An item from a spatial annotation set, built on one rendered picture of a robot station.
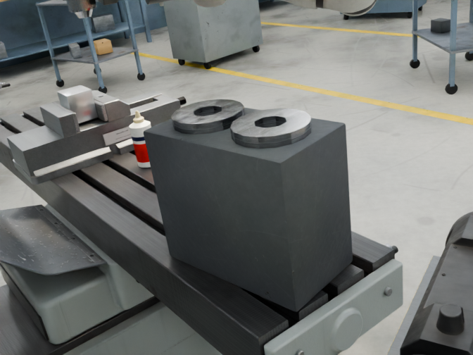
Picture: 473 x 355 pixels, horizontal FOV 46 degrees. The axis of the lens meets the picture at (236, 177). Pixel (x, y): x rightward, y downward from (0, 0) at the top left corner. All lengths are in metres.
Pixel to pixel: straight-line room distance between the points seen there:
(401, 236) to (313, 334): 1.84
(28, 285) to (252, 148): 0.56
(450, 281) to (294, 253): 0.66
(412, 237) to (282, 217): 1.91
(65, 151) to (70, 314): 0.33
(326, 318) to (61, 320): 0.49
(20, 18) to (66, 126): 6.65
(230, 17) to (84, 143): 4.63
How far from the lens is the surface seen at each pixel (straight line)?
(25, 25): 7.77
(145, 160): 1.06
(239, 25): 5.78
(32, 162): 1.12
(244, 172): 0.58
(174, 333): 1.10
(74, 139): 1.14
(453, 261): 1.28
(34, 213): 1.17
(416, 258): 2.33
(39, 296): 0.99
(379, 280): 0.71
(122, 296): 0.98
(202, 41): 5.48
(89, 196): 1.01
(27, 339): 1.06
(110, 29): 7.54
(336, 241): 0.66
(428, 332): 1.07
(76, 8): 0.99
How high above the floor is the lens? 1.31
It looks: 25 degrees down
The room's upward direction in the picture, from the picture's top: 8 degrees counter-clockwise
